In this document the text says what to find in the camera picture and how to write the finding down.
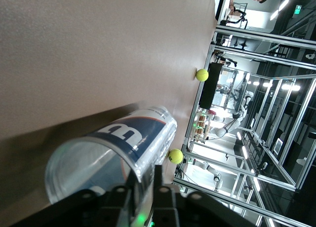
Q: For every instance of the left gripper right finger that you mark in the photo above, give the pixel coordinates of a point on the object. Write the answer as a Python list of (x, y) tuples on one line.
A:
[(187, 209)]

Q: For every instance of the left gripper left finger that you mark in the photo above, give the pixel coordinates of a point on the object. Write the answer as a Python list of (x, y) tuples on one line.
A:
[(98, 207)]

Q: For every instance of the white blue tennis ball can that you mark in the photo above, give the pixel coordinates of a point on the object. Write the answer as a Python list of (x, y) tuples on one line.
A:
[(128, 133)]

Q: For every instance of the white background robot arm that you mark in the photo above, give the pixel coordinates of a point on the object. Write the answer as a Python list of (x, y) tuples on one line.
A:
[(222, 132), (217, 178)]

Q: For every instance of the yellow-green tennis ball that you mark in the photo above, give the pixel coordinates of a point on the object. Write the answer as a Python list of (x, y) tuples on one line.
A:
[(202, 75), (176, 156)]

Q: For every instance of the orange spools on shelf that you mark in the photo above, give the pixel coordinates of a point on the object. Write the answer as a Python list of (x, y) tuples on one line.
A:
[(201, 124)]

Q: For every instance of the black flat panel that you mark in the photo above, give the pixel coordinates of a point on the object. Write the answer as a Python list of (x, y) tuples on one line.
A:
[(209, 88)]

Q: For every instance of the ceiling light strip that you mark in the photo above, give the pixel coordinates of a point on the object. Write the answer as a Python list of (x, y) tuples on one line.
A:
[(274, 14), (284, 3)]

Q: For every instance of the green exit sign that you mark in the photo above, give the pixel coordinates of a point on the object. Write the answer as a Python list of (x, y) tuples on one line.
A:
[(297, 10)]

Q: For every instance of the aluminium cell frame structure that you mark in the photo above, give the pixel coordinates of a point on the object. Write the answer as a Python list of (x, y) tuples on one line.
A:
[(247, 33)]

